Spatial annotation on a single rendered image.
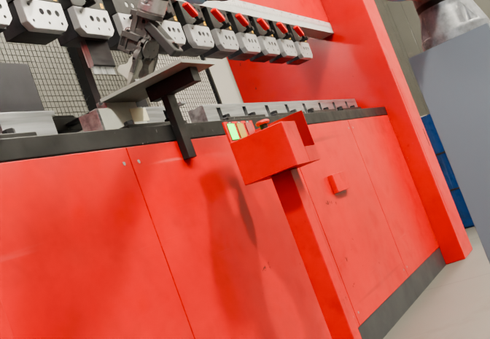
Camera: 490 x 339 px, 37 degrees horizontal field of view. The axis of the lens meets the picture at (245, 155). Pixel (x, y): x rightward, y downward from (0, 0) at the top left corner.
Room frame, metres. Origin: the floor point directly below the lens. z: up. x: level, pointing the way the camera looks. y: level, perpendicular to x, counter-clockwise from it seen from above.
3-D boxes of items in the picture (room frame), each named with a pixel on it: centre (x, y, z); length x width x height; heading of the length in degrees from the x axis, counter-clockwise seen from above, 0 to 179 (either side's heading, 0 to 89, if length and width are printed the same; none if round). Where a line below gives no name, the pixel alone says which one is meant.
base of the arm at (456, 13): (1.60, -0.52, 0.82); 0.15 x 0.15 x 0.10
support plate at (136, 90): (1.93, 0.15, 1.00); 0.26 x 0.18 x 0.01; 65
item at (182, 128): (1.91, 0.11, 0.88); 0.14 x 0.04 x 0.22; 65
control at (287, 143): (2.03, -0.08, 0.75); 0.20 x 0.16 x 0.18; 157
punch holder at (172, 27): (2.33, 0.12, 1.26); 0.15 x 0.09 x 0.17; 155
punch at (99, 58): (1.99, 0.28, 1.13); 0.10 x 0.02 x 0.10; 155
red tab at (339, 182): (2.85, -0.30, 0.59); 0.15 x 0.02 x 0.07; 155
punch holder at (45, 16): (1.79, 0.37, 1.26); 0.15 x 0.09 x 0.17; 155
